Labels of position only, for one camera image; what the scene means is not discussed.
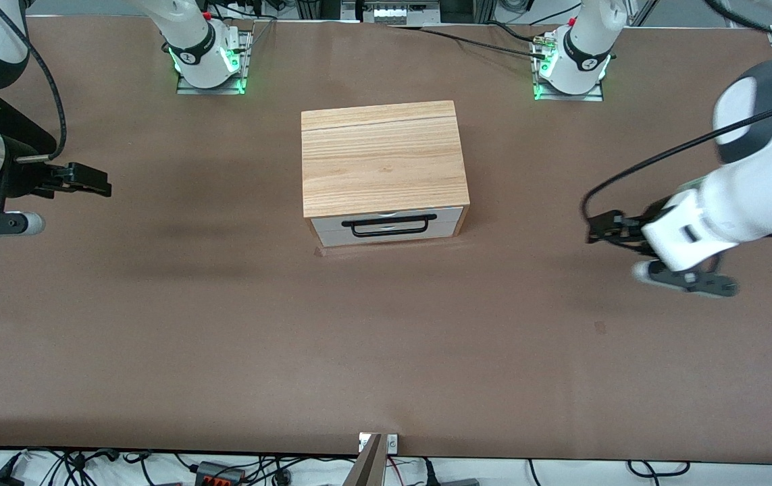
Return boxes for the white drawer with black handle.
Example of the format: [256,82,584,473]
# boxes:
[309,207,465,239]

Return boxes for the wooden drawer cabinet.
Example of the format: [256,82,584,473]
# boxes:
[300,100,471,248]

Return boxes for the black cylindrical vase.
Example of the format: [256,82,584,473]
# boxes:
[0,90,58,160]

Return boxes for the white grey power strip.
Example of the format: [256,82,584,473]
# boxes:
[359,0,442,26]

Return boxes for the black power strip red switches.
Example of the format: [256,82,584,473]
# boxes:
[193,461,246,486]

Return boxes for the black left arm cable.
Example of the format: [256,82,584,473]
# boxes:
[582,0,772,237]

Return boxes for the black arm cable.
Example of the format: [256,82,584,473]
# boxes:
[0,0,66,164]
[582,0,772,237]

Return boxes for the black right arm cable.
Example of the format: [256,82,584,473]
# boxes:
[0,0,66,164]

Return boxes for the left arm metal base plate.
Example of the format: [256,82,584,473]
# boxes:
[532,27,607,103]

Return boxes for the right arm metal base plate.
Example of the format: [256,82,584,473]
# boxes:
[176,30,249,95]

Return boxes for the short black table cable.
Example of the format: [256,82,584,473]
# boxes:
[480,22,539,43]

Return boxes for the long black table cable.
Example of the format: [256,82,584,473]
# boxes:
[386,26,550,60]

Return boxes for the black looped floor cable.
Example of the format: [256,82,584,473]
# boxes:
[627,460,692,478]

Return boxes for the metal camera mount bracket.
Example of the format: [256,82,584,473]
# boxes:
[342,432,400,486]

